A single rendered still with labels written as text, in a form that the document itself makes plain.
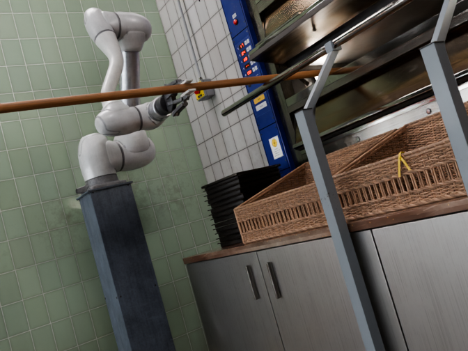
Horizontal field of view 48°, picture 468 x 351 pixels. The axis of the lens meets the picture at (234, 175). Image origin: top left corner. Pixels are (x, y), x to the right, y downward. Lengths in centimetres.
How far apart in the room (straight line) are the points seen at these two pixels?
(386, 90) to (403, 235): 80
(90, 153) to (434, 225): 164
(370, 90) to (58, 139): 166
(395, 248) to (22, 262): 189
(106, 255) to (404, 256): 138
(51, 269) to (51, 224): 23
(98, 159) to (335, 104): 112
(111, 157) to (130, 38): 56
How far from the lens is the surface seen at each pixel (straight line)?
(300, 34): 238
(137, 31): 260
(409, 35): 212
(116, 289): 247
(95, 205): 248
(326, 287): 183
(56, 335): 287
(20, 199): 289
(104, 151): 257
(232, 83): 205
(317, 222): 185
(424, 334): 162
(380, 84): 222
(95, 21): 253
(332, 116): 239
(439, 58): 134
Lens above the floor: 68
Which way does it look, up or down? 5 degrees up
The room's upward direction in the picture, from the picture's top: 16 degrees counter-clockwise
